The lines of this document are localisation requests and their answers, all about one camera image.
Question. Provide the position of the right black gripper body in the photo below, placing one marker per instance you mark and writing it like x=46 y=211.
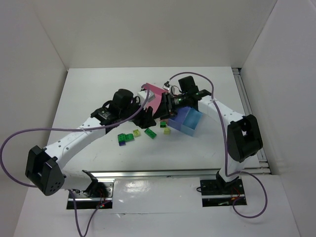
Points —
x=167 y=104

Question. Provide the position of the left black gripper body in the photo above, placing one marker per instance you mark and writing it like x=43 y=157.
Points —
x=142 y=117

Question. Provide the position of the green lego plate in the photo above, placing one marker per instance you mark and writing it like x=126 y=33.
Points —
x=150 y=133

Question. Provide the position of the small green lego brick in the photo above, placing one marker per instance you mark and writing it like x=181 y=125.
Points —
x=162 y=124

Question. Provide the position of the light yellow lego brick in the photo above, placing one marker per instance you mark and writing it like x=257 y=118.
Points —
x=166 y=131

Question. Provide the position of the pink and blue compartment tray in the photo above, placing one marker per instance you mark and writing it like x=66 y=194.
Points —
x=186 y=119

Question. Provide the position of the green and blue lego stack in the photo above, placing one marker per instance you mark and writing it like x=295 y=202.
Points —
x=124 y=138

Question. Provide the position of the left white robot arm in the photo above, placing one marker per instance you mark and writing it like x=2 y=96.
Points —
x=45 y=165

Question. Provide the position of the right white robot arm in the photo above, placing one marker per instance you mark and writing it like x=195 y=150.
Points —
x=241 y=134

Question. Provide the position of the aluminium rail front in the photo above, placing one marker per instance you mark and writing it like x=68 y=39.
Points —
x=160 y=172

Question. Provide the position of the aluminium rail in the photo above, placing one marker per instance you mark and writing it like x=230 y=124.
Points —
x=160 y=172
x=259 y=161

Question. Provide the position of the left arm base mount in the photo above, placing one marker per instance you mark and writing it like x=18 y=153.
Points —
x=102 y=197

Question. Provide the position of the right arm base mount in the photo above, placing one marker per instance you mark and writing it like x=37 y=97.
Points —
x=213 y=196

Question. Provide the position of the aluminium rail right side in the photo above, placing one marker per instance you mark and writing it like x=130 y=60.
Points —
x=259 y=161

